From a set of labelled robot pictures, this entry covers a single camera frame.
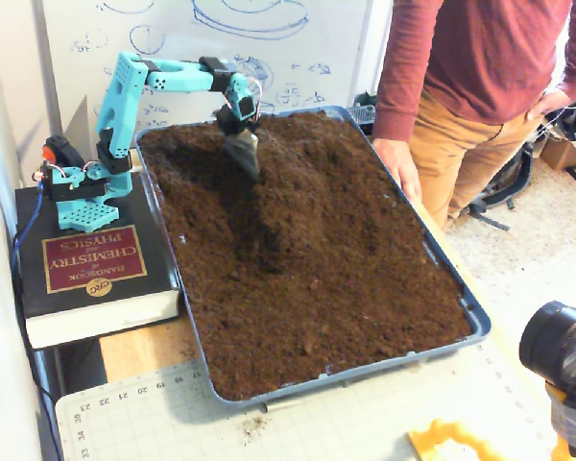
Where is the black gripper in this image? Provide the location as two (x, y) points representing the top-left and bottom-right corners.
(213, 105), (262, 183)

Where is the blue tray of soil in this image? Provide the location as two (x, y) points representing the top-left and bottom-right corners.
(137, 109), (474, 402)

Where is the person's right forearm red sleeve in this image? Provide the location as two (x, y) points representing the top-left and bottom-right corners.
(372, 47), (431, 143)

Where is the person's right hand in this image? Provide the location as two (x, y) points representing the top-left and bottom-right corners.
(371, 137), (422, 202)

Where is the person's left hand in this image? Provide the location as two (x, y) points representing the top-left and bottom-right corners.
(525, 89), (576, 122)

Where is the whiteboard with blue drawings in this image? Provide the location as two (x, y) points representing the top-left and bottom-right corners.
(33, 0), (381, 145)

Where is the blue mesh basket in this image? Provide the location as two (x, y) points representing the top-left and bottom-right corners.
(348, 93), (378, 125)

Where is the black chemistry handbook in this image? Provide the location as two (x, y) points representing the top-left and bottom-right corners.
(13, 171), (183, 351)

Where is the person in red shirt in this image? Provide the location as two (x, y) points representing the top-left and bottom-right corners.
(372, 0), (576, 231)

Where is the metal rod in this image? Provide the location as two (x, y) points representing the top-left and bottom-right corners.
(262, 398), (304, 413)

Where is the black backpack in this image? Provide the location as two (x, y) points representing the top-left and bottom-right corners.
(458, 138), (535, 231)

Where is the grey-green cutting mat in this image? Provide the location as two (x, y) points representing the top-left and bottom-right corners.
(55, 343), (573, 461)

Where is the blue plastic tray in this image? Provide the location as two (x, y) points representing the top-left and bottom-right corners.
(132, 104), (492, 410)

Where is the yellow plastic object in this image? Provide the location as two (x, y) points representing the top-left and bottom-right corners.
(407, 417), (510, 461)

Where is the blue cable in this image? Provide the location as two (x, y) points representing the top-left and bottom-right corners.
(10, 187), (47, 289)

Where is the black cable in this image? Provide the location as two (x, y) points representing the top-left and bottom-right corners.
(9, 268), (64, 461)

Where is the black camera lens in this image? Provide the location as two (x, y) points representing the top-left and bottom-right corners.
(517, 300), (576, 386)

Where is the grey taped camera stand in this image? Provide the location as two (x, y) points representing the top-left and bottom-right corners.
(544, 378), (576, 461)

